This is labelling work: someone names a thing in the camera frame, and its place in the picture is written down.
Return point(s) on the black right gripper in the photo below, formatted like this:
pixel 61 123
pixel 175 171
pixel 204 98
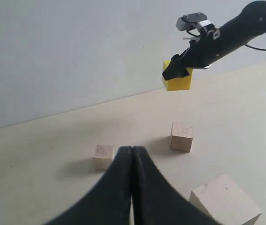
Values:
pixel 212 45

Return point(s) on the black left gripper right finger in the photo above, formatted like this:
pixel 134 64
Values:
pixel 155 201

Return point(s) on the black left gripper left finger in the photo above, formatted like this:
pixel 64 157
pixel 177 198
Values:
pixel 109 200

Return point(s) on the yellow cube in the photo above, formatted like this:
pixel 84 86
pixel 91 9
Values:
pixel 179 83

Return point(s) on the large wooden cube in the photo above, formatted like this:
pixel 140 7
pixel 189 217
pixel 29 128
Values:
pixel 224 201

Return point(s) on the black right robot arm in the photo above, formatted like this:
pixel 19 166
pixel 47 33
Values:
pixel 249 24

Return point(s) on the small wooden cube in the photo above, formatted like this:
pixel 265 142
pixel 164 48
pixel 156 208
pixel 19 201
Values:
pixel 103 157

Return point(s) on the medium wooden cube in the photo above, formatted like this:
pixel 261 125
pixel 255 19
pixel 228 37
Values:
pixel 181 137

